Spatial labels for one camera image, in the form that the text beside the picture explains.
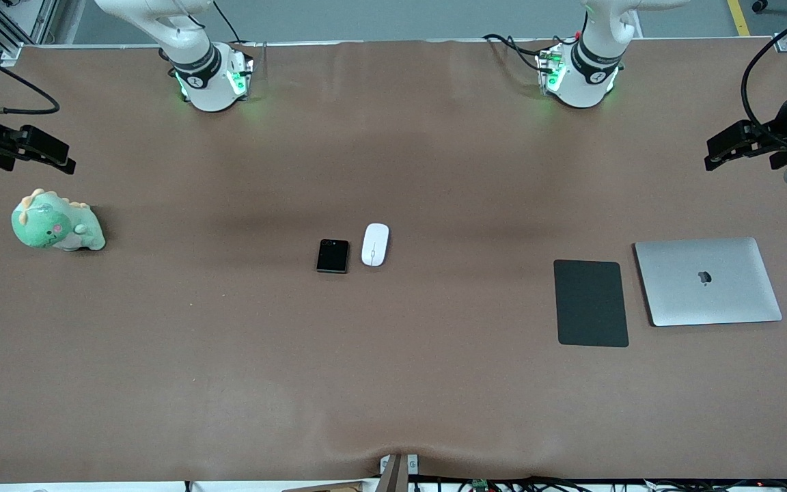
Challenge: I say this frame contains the black flip phone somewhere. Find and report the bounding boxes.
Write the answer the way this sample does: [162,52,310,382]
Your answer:
[316,238,350,275]

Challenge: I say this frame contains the white computer mouse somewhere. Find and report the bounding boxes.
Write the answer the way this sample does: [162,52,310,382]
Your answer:
[361,223,390,267]

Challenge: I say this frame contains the black mouse pad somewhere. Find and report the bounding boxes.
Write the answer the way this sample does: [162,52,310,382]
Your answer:
[553,259,630,348]

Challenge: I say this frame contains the green dinosaur plush toy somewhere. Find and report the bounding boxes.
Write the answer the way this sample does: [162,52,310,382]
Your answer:
[11,189,107,252]

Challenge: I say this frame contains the silver closed laptop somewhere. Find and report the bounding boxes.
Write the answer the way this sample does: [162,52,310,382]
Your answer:
[634,237,783,327]

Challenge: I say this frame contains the brown table cover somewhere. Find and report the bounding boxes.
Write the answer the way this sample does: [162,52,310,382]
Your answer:
[0,38,787,483]

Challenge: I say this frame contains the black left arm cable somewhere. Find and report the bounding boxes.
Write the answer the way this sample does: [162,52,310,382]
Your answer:
[740,0,787,148]

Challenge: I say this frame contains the black cable at arm base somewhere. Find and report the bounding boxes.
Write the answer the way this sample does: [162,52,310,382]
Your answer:
[482,32,560,73]

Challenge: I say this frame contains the grey bracket with brown post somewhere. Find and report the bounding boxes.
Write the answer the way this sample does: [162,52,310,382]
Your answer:
[378,452,421,492]

